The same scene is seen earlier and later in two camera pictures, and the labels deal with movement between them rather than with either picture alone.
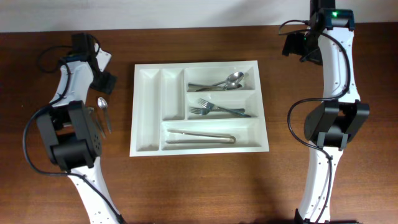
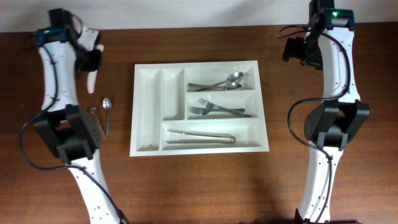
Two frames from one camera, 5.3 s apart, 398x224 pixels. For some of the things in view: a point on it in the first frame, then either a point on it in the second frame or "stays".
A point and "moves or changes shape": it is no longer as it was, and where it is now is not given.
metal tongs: [223, 141] stays
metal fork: [205, 111] stays
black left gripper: [107, 83] → [96, 64]
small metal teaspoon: [102, 104] moves or changes shape
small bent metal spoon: [91, 110] stays
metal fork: [211, 106] stays
